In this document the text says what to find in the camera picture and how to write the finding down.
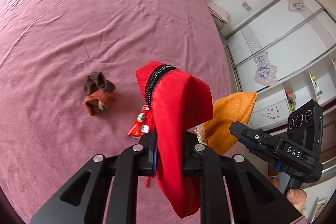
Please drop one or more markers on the white shelf cabinet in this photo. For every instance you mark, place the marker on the white shelf cabinet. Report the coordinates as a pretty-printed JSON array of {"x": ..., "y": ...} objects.
[{"x": 274, "y": 104}]

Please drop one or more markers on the right human hand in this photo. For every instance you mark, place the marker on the right human hand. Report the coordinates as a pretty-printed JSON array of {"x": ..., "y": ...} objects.
[{"x": 297, "y": 197}]

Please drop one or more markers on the orange brown sock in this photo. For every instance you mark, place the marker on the orange brown sock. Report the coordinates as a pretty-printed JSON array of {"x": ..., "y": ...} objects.
[{"x": 99, "y": 101}]

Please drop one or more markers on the grey bedside table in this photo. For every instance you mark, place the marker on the grey bedside table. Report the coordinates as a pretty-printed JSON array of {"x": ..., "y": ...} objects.
[{"x": 219, "y": 23}]

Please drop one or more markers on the pink cloth on nightstand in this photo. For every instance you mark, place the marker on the pink cloth on nightstand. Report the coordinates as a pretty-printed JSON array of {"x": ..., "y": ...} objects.
[{"x": 213, "y": 7}]

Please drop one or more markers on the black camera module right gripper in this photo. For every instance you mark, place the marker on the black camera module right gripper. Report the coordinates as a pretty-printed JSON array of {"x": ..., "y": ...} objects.
[{"x": 305, "y": 126}]

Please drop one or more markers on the red snack wrapper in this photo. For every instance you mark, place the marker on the red snack wrapper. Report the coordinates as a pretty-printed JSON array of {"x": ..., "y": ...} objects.
[{"x": 144, "y": 123}]

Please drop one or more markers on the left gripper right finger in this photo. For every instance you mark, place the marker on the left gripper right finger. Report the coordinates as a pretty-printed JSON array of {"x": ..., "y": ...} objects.
[{"x": 190, "y": 162}]

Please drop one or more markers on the mustard yellow drawstring bag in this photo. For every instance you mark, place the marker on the mustard yellow drawstring bag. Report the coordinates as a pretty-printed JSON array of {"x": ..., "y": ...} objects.
[{"x": 236, "y": 107}]

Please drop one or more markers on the red zipper pouch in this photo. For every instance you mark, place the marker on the red zipper pouch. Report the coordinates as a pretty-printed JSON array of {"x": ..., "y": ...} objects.
[{"x": 178, "y": 101}]

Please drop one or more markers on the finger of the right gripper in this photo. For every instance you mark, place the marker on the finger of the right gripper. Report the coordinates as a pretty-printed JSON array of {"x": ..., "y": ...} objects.
[{"x": 247, "y": 136}]

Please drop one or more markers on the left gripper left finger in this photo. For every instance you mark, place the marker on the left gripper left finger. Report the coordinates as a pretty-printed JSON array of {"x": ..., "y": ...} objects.
[{"x": 153, "y": 153}]

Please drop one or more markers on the white sliding wardrobe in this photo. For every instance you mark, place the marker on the white sliding wardrobe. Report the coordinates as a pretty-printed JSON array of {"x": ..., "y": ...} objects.
[{"x": 285, "y": 37}]

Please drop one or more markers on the pink bed sheet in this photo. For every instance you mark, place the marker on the pink bed sheet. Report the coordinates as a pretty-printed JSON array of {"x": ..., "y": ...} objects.
[{"x": 50, "y": 47}]

